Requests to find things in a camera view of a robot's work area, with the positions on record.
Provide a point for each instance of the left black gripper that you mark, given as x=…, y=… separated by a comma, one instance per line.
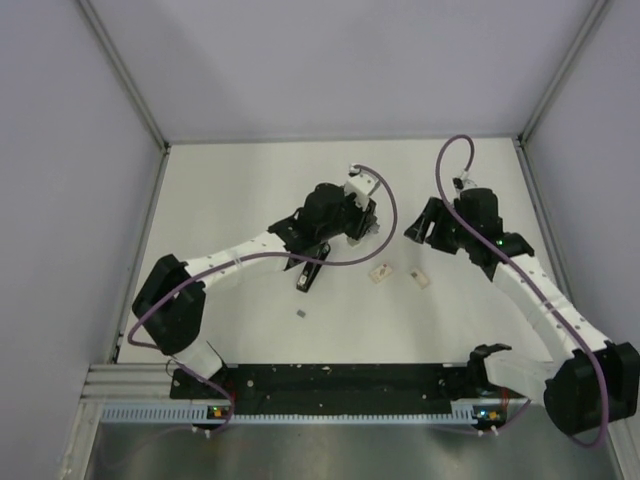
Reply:
x=361, y=223

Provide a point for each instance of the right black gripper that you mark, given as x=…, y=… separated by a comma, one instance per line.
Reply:
x=445, y=228

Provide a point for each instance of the black stapler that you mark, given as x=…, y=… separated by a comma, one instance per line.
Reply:
x=312, y=268

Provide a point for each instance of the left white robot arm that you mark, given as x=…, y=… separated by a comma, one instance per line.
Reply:
x=171, y=302

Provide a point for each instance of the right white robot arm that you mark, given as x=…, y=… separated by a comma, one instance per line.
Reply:
x=589, y=378

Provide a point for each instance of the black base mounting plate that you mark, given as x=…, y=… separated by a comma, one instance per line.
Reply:
x=350, y=389

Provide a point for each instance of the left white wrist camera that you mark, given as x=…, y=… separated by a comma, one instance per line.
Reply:
x=361, y=184

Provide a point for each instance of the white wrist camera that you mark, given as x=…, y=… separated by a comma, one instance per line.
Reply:
x=463, y=182
x=361, y=184

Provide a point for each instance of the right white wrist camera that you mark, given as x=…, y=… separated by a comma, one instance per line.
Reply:
x=463, y=182

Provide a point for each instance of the grey slotted cable duct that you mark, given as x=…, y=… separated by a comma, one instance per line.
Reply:
x=208, y=415

